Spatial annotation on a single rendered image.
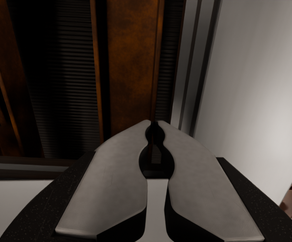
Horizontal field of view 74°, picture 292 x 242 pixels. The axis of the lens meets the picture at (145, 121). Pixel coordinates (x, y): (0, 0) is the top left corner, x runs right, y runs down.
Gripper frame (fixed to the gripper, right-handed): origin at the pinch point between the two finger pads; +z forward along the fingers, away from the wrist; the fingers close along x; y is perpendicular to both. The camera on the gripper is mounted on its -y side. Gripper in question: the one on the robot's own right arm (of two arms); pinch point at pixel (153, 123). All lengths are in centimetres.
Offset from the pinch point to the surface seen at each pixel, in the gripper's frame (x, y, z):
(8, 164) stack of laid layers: -13.2, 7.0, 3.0
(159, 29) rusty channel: 0.7, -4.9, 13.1
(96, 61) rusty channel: -6.7, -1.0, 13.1
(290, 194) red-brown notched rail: 14.8, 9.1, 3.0
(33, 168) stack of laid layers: -10.9, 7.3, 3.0
